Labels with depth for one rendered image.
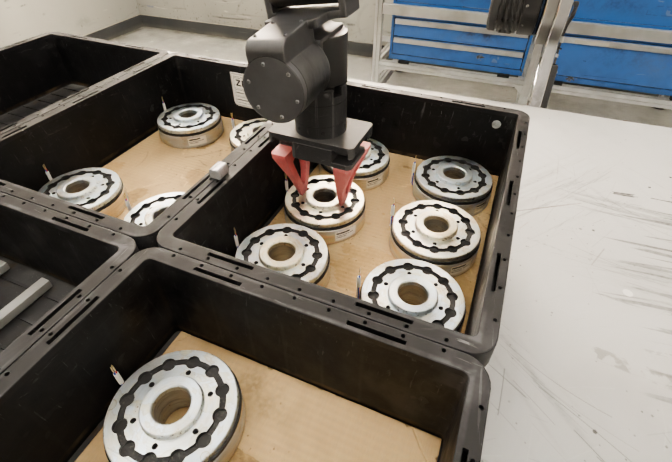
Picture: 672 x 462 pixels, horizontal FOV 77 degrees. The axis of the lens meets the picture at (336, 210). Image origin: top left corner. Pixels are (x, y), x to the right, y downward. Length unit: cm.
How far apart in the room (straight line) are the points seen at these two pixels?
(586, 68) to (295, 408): 230
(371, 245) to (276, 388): 20
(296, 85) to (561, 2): 106
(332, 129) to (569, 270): 46
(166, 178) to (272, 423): 40
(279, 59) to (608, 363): 54
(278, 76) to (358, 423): 29
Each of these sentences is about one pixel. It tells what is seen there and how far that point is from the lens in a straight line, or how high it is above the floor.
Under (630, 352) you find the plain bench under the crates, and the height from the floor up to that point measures 70.
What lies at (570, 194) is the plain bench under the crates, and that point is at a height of 70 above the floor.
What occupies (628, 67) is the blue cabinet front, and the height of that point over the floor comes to 43.
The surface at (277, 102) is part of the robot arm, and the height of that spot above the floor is 103.
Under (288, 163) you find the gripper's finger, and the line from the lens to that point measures 49.
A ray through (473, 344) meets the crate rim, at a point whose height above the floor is 93.
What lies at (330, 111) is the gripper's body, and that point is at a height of 99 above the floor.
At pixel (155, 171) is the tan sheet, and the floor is 83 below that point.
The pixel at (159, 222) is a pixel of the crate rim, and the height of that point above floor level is 93.
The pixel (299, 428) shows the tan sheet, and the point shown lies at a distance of 39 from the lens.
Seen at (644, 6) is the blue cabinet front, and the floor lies 70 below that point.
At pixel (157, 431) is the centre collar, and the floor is 87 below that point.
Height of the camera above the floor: 119
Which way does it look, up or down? 40 degrees down
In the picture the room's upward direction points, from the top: straight up
